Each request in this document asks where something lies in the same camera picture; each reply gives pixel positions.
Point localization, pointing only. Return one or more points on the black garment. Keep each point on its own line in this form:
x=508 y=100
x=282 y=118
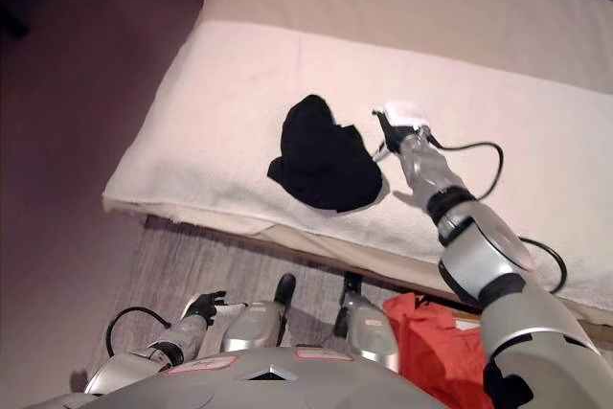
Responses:
x=325 y=165

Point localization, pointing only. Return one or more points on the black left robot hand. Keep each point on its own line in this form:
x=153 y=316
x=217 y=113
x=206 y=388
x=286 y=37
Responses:
x=206 y=306

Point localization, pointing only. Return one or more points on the white towel bed runner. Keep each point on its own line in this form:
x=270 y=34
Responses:
x=230 y=107

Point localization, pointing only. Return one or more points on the silver left robot leg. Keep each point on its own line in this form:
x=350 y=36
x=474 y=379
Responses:
x=254 y=327

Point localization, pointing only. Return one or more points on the silver right robot leg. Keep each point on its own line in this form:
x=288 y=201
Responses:
x=369 y=332

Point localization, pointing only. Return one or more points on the beige duvet bed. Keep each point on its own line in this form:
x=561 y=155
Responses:
x=383 y=21

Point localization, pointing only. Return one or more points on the red-orange cloth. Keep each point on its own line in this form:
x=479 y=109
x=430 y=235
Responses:
x=436 y=351

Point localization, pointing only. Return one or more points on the silver robot leg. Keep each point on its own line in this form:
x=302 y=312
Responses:
x=254 y=327
x=369 y=332

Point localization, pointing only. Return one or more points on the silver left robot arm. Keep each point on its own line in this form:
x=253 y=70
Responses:
x=158 y=351

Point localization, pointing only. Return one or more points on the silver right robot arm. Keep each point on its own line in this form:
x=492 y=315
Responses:
x=479 y=246

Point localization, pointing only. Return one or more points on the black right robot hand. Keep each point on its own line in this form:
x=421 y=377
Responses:
x=400 y=126

